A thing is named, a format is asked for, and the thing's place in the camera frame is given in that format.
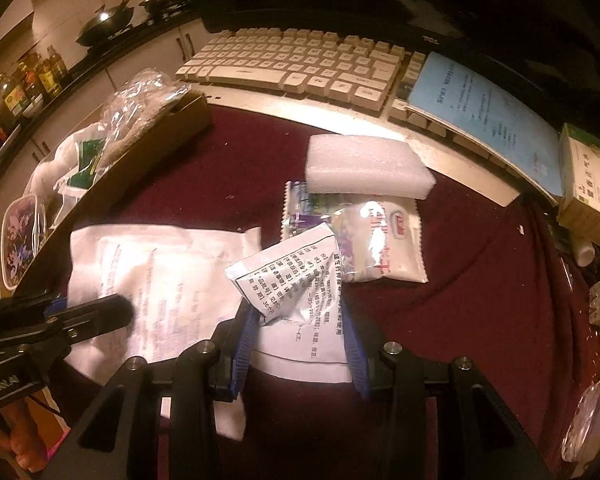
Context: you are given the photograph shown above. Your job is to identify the pink cartoon pouch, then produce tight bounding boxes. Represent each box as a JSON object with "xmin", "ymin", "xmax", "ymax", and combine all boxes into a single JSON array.
[{"xmin": 1, "ymin": 194, "xmax": 46, "ymax": 292}]

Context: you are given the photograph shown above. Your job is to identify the black wok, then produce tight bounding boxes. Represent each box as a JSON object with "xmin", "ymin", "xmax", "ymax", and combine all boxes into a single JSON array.
[{"xmin": 76, "ymin": 0, "xmax": 134, "ymax": 48}]

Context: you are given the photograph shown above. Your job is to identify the green white medicine sachet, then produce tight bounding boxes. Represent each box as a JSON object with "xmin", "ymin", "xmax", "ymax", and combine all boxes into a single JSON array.
[{"xmin": 54, "ymin": 122, "xmax": 106, "ymax": 210}]

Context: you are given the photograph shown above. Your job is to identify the clear wet wipe packet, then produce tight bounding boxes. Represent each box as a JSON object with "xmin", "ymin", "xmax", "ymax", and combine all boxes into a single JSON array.
[{"xmin": 280, "ymin": 181, "xmax": 355, "ymax": 276}]

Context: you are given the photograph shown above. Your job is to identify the beige computer keyboard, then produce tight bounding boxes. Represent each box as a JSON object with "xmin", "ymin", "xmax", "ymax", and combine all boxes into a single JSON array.
[{"xmin": 175, "ymin": 27, "xmax": 448, "ymax": 138}]

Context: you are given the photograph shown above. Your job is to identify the blue paper sheet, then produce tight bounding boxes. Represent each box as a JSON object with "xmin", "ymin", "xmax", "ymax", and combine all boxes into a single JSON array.
[{"xmin": 407, "ymin": 52, "xmax": 564, "ymax": 200}]

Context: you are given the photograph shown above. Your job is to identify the brown cardboard tray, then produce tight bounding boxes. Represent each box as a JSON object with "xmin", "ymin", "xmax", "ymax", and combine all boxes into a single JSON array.
[{"xmin": 0, "ymin": 90, "xmax": 211, "ymax": 297}]

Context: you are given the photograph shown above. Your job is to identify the white foam block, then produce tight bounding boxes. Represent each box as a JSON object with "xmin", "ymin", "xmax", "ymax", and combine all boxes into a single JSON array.
[{"xmin": 304, "ymin": 134, "xmax": 436, "ymax": 200}]

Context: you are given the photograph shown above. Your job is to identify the white red snack packet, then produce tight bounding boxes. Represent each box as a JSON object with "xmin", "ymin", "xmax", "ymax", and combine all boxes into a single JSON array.
[{"xmin": 330, "ymin": 197, "xmax": 428, "ymax": 284}]

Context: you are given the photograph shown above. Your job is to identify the black monitor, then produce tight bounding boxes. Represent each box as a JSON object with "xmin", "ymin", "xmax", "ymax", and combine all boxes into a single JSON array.
[{"xmin": 198, "ymin": 0, "xmax": 600, "ymax": 130}]

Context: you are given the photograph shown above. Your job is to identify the bagged grey towel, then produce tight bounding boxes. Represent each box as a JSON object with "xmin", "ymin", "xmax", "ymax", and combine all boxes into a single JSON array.
[{"xmin": 91, "ymin": 68, "xmax": 192, "ymax": 181}]

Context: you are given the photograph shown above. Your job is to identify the white printed medicine sachet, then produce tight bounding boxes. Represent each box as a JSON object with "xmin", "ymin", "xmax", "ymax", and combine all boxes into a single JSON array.
[{"xmin": 225, "ymin": 223, "xmax": 351, "ymax": 384}]

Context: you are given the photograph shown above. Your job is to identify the white kitchen cabinets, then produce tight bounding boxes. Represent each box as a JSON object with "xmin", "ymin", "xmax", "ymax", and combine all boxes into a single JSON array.
[{"xmin": 0, "ymin": 0, "xmax": 210, "ymax": 229}]

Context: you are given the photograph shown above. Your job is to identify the green white medicine box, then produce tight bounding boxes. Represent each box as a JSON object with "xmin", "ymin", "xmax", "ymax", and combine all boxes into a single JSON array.
[{"xmin": 557, "ymin": 122, "xmax": 600, "ymax": 246}]

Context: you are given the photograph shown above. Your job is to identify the yellow label bottle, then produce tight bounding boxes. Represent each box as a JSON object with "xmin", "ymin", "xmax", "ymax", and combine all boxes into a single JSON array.
[{"xmin": 36, "ymin": 58, "xmax": 61, "ymax": 99}]

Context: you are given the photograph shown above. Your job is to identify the amber oil bottle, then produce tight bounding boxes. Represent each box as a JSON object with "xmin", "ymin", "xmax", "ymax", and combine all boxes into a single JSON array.
[{"xmin": 47, "ymin": 46, "xmax": 71, "ymax": 87}]

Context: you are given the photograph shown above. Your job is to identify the left hand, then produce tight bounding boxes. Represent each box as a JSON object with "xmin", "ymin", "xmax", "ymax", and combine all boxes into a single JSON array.
[{"xmin": 0, "ymin": 399, "xmax": 48, "ymax": 472}]

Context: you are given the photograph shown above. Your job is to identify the dark sauce bottle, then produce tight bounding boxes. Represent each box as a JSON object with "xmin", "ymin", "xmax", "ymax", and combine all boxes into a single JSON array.
[{"xmin": 18, "ymin": 61, "xmax": 45, "ymax": 102}]

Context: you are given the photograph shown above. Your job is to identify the large white gauze packet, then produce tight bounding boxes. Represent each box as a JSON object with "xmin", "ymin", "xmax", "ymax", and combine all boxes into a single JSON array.
[{"xmin": 66, "ymin": 223, "xmax": 262, "ymax": 442}]

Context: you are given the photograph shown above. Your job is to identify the large oil bottle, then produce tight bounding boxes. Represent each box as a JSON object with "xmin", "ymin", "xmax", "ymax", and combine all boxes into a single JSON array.
[{"xmin": 0, "ymin": 72, "xmax": 30, "ymax": 120}]

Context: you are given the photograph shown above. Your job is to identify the black cooking pot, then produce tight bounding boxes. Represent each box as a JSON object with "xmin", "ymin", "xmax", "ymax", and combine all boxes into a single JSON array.
[{"xmin": 138, "ymin": 0, "xmax": 190, "ymax": 20}]

